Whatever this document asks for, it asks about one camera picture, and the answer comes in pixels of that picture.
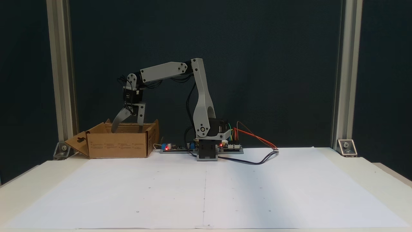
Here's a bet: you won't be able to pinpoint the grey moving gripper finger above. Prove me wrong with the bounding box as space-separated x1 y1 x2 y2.
111 107 133 133

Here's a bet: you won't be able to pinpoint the brown cardboard box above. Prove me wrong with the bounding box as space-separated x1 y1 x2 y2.
64 119 160 159

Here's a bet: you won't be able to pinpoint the circuit board with blue parts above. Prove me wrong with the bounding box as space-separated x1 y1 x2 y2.
162 140 197 152

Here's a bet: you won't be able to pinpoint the circuit board with white connectors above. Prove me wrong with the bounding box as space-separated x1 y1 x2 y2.
219 140 243 150

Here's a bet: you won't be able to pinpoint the metal corner bracket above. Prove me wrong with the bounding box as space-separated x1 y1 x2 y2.
337 139 358 158
53 141 73 160

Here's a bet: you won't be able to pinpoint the aluminium profile post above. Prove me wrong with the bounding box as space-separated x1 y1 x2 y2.
331 0 363 150
46 0 80 152

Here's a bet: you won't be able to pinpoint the grey base plate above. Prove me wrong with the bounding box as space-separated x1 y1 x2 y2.
160 148 244 155

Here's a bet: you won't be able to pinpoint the orange and red wires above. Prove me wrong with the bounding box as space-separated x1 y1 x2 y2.
233 127 278 150

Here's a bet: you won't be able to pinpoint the dark cable on table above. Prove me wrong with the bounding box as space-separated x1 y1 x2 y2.
185 143 279 165

